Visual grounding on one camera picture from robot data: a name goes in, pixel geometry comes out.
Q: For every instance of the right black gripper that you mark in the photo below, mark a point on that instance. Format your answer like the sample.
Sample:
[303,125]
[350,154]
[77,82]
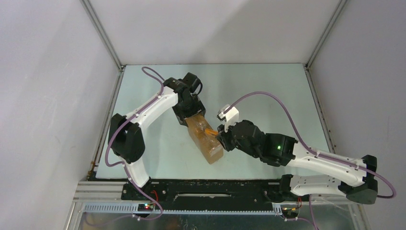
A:
[223,137]

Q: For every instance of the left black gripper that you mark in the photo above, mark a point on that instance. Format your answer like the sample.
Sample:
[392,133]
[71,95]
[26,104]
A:
[181,115]

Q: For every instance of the brown cardboard express box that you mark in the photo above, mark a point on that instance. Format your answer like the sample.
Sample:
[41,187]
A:
[208,145]

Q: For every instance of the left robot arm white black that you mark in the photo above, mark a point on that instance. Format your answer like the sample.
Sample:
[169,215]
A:
[126,138]

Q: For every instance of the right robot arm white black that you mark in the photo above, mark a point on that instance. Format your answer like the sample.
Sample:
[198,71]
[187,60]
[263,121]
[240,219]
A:
[348,177]

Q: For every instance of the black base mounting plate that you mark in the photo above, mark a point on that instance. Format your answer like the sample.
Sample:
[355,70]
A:
[223,195]

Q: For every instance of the right controller board with leds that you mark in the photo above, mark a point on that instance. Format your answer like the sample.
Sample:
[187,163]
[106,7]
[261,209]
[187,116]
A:
[290,213]

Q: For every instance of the controller board with leds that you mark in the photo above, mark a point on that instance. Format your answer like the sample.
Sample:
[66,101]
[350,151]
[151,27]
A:
[290,213]
[145,207]

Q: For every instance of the left controller board with leds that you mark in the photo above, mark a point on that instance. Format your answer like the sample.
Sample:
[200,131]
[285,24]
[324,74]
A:
[145,207]

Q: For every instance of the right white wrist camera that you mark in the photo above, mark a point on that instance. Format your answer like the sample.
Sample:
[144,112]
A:
[229,115]

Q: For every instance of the left aluminium frame post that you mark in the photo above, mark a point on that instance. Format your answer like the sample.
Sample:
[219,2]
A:
[100,30]

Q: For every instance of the aluminium frame post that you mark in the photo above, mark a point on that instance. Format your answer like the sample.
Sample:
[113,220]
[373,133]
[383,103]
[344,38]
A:
[326,32]
[100,30]

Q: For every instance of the grey slotted cable duct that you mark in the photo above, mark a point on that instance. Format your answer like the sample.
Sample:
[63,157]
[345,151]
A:
[131,208]

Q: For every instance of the right aluminium frame post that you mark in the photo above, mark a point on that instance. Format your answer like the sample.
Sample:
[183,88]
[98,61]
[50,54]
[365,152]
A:
[326,32]

